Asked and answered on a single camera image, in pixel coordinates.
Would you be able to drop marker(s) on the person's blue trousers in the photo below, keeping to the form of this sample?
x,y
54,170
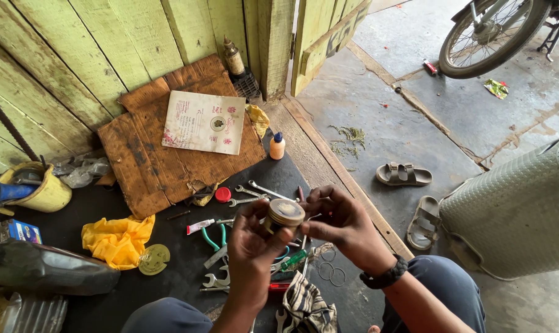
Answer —
x,y
441,289

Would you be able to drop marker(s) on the person's left hand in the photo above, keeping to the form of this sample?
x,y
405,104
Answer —
x,y
249,259

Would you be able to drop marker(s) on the black braided wristband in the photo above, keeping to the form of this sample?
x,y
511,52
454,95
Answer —
x,y
385,275

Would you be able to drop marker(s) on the silver combination wrench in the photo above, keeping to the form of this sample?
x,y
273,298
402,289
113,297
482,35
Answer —
x,y
245,201
270,191
248,191

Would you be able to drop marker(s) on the small bottle with blue cap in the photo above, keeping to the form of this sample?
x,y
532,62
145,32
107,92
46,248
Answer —
x,y
277,146

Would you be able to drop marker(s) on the green snack wrapper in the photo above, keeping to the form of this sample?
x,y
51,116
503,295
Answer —
x,y
496,88

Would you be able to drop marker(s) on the yellow cloth rag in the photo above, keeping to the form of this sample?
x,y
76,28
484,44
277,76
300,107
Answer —
x,y
117,240

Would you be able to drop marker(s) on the yellow-green round gasket disc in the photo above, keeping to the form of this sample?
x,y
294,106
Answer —
x,y
153,259

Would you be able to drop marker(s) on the person's right hand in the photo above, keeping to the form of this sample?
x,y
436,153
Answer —
x,y
349,229

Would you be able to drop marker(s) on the grey sandal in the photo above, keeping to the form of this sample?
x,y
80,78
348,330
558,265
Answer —
x,y
423,222
403,174

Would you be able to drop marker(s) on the yellow plastic jug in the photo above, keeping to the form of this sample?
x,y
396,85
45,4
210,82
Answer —
x,y
41,189

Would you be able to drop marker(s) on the round metal piston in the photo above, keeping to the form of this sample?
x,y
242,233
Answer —
x,y
284,215

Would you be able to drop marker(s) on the motorcycle wheel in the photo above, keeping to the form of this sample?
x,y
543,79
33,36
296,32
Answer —
x,y
490,34

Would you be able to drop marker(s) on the brass oil can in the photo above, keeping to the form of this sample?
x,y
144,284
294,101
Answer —
x,y
233,56

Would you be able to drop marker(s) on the white printed paper card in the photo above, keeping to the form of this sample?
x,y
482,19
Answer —
x,y
204,121

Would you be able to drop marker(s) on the flat steel file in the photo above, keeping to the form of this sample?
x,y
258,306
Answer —
x,y
215,257

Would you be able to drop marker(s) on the black motorcycle body panel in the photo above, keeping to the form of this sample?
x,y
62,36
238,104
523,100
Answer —
x,y
48,268

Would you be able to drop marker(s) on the red round cap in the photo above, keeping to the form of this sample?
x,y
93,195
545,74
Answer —
x,y
222,194

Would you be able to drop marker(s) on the dark thin metal rod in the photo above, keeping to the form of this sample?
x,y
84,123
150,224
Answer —
x,y
178,214

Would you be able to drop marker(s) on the striped cloth rag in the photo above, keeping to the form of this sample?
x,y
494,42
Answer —
x,y
309,307

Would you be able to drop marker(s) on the clear plastic bag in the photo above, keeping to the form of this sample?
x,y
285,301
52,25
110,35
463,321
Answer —
x,y
83,170

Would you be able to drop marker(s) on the brown cardboard sheet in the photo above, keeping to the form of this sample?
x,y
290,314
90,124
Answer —
x,y
178,143

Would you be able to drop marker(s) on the green wooden door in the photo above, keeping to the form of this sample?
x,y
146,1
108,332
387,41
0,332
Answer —
x,y
323,37

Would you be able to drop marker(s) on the grey ribbed metal part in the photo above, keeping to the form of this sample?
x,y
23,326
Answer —
x,y
27,312

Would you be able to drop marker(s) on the yellow crumpled plastic wrapper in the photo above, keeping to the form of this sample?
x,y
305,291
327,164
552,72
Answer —
x,y
258,119

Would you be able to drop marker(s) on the blue cardboard box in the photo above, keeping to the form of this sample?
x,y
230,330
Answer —
x,y
18,231

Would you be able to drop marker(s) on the black rubber floor mat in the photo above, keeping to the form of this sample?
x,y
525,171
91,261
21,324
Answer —
x,y
178,277

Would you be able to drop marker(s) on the grey woven plastic stool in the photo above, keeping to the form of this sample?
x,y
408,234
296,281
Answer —
x,y
515,212

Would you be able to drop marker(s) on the silver open-end wrench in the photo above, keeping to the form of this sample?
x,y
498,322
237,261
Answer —
x,y
216,280

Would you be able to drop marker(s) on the white and red glue tube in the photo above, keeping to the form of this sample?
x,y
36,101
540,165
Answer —
x,y
200,225

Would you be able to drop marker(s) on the motorcycle kickstand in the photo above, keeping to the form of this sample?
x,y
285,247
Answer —
x,y
552,39

